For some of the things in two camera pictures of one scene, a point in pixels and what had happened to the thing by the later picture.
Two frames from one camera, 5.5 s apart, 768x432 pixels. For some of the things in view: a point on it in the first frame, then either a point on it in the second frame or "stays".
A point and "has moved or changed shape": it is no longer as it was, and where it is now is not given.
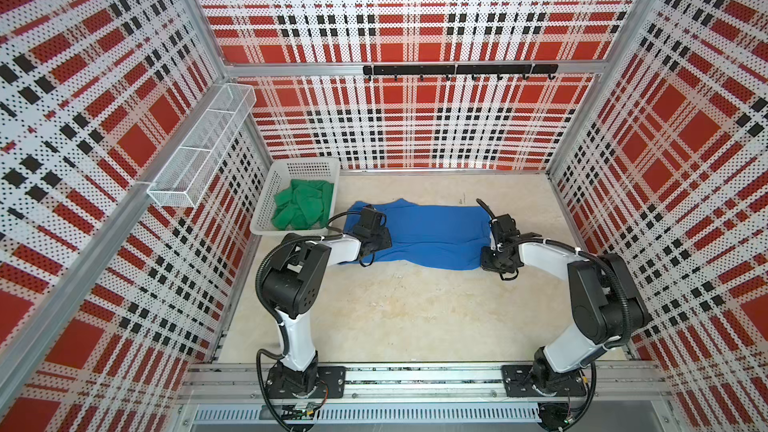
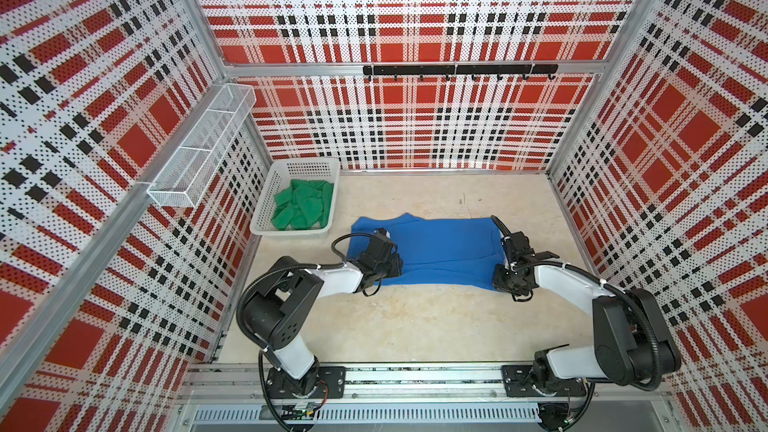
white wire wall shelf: x=187 y=172 stays
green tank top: x=306 y=205 stays
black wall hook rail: x=446 y=70 stays
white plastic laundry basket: x=295 y=196 stays
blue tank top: x=429 y=234 has moved or changed shape
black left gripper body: x=379 y=239 to x=390 y=269
